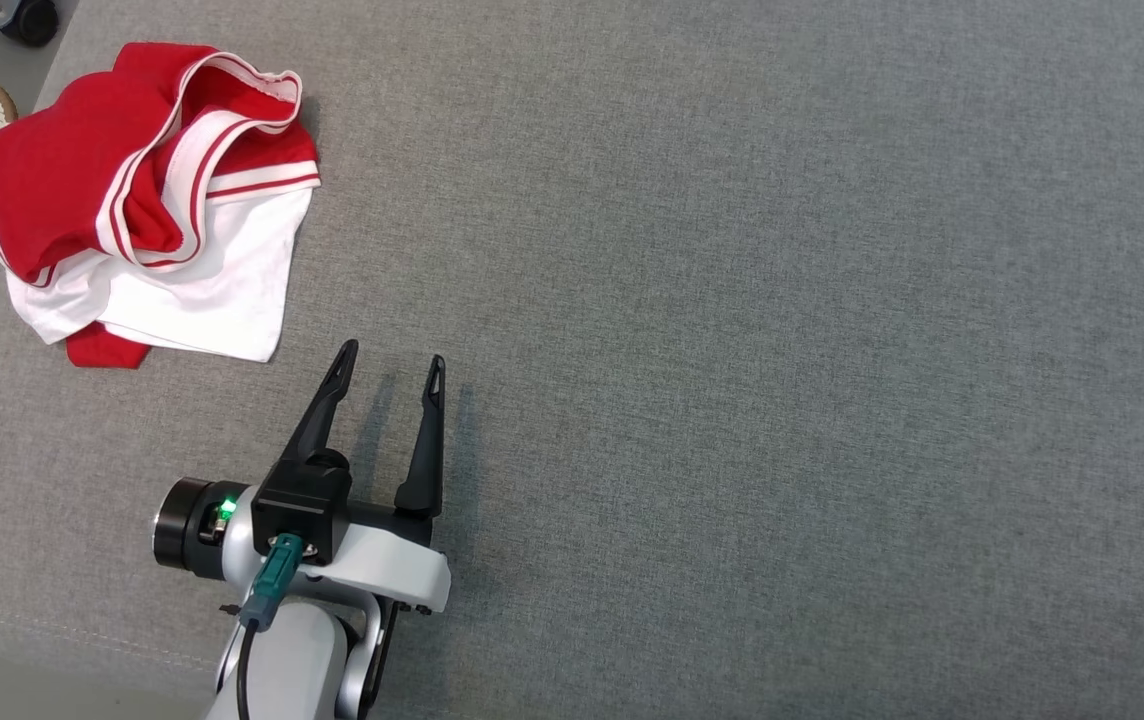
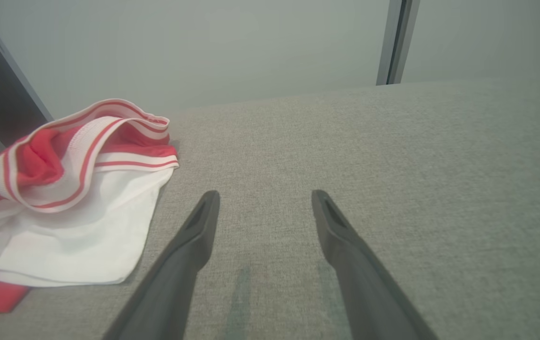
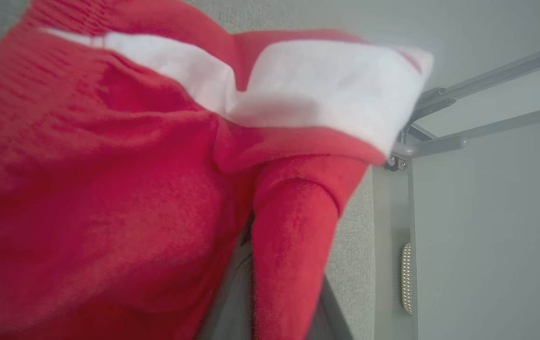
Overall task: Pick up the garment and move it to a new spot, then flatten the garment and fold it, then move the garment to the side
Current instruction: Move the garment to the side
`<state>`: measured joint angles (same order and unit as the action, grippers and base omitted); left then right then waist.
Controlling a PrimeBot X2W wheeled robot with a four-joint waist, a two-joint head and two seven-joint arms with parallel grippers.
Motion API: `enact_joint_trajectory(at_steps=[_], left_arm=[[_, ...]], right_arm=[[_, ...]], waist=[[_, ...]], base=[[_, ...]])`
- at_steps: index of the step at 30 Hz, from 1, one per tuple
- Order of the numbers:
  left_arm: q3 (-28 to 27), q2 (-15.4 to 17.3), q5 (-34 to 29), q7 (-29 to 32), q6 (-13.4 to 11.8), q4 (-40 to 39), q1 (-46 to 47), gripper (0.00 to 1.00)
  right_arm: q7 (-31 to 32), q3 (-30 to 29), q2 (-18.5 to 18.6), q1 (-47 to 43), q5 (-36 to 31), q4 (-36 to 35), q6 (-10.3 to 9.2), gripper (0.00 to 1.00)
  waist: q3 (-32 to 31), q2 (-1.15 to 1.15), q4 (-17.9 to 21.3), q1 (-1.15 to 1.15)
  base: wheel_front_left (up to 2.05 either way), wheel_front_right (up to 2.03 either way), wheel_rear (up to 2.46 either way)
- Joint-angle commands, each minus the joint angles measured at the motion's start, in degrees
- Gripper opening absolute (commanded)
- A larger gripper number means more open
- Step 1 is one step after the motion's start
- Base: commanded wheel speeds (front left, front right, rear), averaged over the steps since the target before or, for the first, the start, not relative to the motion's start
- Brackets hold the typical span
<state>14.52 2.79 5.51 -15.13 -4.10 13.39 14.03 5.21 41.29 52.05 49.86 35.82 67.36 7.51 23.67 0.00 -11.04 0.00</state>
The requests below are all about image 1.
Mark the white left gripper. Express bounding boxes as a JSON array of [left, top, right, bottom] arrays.
[[152, 340, 453, 613]]

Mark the red white basketball jersey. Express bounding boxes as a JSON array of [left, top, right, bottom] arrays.
[[0, 42, 323, 369]]

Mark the black caster wheel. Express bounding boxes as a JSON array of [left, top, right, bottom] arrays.
[[0, 0, 61, 48]]

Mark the teal left camera connector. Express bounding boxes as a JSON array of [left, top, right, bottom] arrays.
[[237, 533, 306, 633]]

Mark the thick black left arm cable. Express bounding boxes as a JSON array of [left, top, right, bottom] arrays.
[[235, 622, 263, 720]]

